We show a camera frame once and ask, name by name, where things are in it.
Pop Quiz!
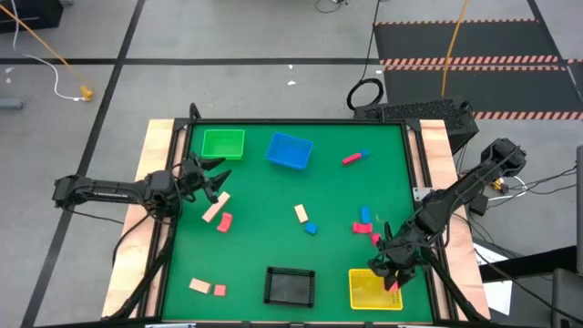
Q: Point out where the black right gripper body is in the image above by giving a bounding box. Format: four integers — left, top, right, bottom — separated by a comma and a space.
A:
377, 221, 429, 277

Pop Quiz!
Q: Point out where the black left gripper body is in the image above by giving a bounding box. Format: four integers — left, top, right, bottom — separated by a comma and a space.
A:
179, 153, 215, 195

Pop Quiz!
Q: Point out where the long wooden block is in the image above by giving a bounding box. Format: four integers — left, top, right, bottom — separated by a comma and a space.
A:
201, 190, 231, 224

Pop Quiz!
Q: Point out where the salmon arch block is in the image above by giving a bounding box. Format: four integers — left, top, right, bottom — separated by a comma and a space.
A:
216, 211, 234, 234

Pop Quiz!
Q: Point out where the green plastic basket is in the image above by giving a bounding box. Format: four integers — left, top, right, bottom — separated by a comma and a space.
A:
200, 128, 246, 161

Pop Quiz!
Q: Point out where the yellow plastic basket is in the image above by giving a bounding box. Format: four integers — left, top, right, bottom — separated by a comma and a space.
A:
348, 268, 404, 312

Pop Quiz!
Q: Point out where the blue plastic basket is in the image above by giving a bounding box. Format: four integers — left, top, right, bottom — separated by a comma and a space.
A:
265, 132, 314, 171

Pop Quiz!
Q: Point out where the green table mat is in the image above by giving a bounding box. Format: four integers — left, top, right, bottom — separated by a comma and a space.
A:
161, 122, 434, 323

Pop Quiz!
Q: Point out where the white paper sheet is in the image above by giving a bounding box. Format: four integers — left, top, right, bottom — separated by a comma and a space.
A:
473, 243, 514, 316

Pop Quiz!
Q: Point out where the black plastic basket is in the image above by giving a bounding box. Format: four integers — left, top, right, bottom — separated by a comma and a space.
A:
262, 266, 317, 309

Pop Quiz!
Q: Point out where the black floor mat striped edge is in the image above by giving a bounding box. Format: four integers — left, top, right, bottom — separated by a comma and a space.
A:
373, 18, 562, 66
381, 62, 583, 122

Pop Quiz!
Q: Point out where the black cabinet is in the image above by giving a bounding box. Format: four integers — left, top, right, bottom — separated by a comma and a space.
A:
0, 0, 64, 34

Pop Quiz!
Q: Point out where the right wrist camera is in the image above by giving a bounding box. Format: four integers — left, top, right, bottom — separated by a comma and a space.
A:
366, 254, 388, 278

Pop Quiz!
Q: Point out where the black table frame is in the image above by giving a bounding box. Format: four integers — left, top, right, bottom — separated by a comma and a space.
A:
102, 102, 491, 328

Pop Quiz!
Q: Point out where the black coiled cable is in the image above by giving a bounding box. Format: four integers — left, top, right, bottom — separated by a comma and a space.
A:
345, 0, 386, 112

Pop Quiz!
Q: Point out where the white cable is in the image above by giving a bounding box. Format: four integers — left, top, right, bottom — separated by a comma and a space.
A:
10, 0, 87, 102

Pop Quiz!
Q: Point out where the thin black cable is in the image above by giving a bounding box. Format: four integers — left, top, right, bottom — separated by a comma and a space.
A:
313, 0, 348, 15

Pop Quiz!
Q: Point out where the yellow cable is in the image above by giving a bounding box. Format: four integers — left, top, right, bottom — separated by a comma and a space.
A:
0, 3, 92, 99
439, 0, 470, 97

